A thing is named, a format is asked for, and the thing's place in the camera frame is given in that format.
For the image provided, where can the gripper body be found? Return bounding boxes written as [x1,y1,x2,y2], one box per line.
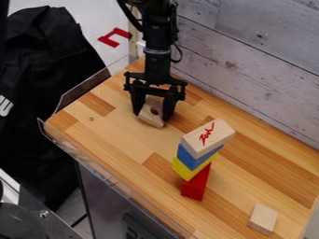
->
[121,49,190,102]

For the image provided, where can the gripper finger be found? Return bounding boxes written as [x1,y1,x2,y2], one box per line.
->
[129,85,148,117]
[160,89,181,122]

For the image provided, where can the square wooden block with hole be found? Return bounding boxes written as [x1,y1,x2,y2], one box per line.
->
[136,94,168,130]

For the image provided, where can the wooden block with red mark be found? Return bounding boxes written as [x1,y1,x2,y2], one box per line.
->
[180,118,237,160]

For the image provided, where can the blue block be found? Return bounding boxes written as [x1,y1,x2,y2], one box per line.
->
[175,143,226,172]

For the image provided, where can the yellow block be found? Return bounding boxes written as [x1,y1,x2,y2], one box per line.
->
[171,154,220,182]

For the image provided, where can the small plain wooden block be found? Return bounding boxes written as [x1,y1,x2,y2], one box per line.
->
[247,203,281,236]

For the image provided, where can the black bag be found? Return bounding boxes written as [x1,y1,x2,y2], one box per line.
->
[0,5,107,213]

